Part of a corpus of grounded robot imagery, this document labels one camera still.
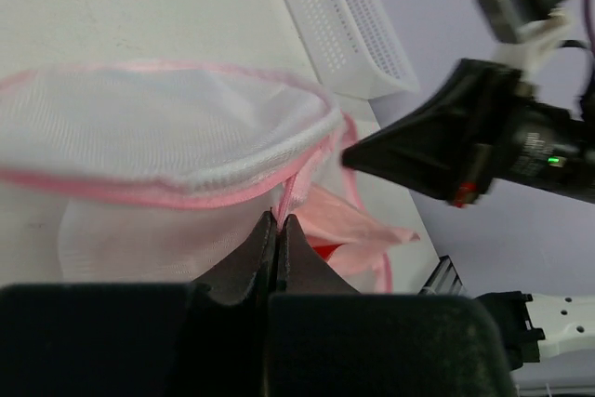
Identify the pink bra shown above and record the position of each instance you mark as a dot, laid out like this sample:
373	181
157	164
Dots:
347	236

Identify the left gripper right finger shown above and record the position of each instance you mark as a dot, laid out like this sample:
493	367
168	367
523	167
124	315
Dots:
378	345

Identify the white plastic basket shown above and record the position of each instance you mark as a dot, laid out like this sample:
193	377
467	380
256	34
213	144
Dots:
353	47

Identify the white mesh laundry bag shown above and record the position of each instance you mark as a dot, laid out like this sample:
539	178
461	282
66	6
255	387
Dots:
167	166

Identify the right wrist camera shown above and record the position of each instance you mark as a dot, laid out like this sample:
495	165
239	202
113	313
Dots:
528	31

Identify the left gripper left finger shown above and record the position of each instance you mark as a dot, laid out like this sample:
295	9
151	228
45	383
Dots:
197	338

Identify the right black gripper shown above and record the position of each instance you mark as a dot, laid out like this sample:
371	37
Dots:
472	131

